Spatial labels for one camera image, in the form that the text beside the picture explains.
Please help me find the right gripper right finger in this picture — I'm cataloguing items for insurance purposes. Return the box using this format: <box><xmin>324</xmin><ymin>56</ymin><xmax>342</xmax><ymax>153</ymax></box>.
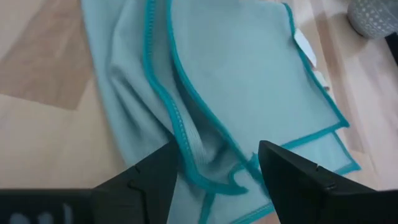
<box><xmin>258</xmin><ymin>139</ymin><xmax>398</xmax><ymax>224</ymax></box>

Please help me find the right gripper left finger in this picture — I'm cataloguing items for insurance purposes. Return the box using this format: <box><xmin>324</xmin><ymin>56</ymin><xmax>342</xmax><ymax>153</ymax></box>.
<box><xmin>0</xmin><ymin>139</ymin><xmax>180</xmax><ymax>224</ymax></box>

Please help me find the blue towel with teal edge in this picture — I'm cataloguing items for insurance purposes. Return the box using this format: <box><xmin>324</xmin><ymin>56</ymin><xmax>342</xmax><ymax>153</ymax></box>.
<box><xmin>80</xmin><ymin>0</ymin><xmax>363</xmax><ymax>224</ymax></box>

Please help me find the white towel hang tag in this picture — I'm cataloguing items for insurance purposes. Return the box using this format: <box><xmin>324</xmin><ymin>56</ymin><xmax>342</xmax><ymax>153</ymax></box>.
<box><xmin>293</xmin><ymin>27</ymin><xmax>331</xmax><ymax>91</ymax></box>

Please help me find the artificial green plant in pot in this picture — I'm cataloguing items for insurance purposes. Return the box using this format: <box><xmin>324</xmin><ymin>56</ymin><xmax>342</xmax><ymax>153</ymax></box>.
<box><xmin>346</xmin><ymin>0</ymin><xmax>398</xmax><ymax>40</ymax></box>

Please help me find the black aluminium table frame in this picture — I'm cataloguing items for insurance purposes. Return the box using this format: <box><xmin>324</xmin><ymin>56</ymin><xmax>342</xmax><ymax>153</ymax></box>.
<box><xmin>384</xmin><ymin>32</ymin><xmax>398</xmax><ymax>67</ymax></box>

